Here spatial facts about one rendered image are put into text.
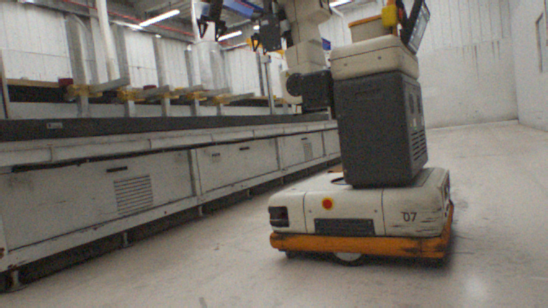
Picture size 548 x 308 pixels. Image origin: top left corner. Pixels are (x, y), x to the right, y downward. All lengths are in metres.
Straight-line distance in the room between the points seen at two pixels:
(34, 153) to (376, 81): 1.35
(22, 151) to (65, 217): 0.47
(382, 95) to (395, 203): 0.37
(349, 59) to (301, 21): 0.40
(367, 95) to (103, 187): 1.46
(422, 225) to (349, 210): 0.25
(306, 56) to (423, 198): 0.75
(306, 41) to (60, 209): 1.40
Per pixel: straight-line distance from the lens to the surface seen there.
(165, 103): 2.13
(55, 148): 1.76
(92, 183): 2.10
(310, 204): 1.38
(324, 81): 1.44
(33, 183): 1.96
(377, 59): 1.32
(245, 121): 2.69
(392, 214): 1.30
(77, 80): 1.84
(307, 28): 1.65
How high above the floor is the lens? 0.52
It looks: 3 degrees down
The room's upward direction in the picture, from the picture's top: 7 degrees counter-clockwise
